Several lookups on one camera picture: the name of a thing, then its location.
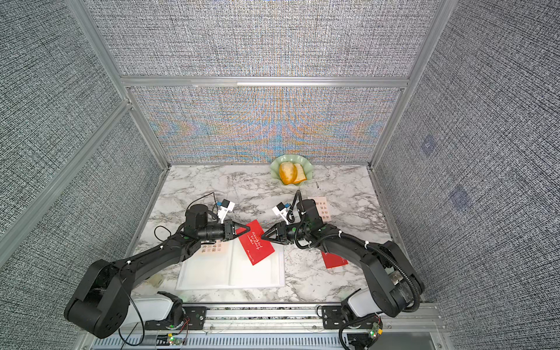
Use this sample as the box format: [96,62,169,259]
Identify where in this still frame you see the large orange bread roll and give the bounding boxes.
[279,161,296,185]

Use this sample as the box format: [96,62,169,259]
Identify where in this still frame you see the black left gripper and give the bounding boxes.
[197,220,250,243]

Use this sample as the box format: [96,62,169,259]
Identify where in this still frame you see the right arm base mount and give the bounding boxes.
[316,290,384,349]

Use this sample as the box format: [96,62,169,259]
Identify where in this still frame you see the large red card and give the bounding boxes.
[239,220,275,265]

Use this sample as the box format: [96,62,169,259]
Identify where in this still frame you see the aluminium enclosure frame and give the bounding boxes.
[0,0,459,268]

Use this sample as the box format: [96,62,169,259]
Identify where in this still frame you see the small bread slice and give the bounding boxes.
[293,163,307,185]

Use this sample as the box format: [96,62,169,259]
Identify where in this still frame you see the pink card four text rows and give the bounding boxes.
[200,241,230,255]

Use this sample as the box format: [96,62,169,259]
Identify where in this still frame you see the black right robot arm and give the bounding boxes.
[261,199,424,317]

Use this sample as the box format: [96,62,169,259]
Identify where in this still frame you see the light green wavy bowl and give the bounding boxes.
[270,155,314,185]

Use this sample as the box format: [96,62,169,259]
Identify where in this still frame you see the white photo album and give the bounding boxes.
[176,241,285,291]

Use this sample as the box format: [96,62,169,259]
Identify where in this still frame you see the small red card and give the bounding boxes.
[322,252,349,269]

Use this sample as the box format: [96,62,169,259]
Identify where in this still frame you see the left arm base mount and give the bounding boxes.
[141,291,208,332]

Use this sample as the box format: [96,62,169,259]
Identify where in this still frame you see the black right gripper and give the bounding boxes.
[261,223,312,245]

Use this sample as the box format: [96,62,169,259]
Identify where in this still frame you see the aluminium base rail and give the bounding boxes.
[75,303,454,349]

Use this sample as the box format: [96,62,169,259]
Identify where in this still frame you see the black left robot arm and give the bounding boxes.
[64,204,251,338]

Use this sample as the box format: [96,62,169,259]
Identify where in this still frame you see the pink card red characters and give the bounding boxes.
[312,197,332,223]

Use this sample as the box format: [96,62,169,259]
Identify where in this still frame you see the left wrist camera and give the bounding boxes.
[217,199,235,224]

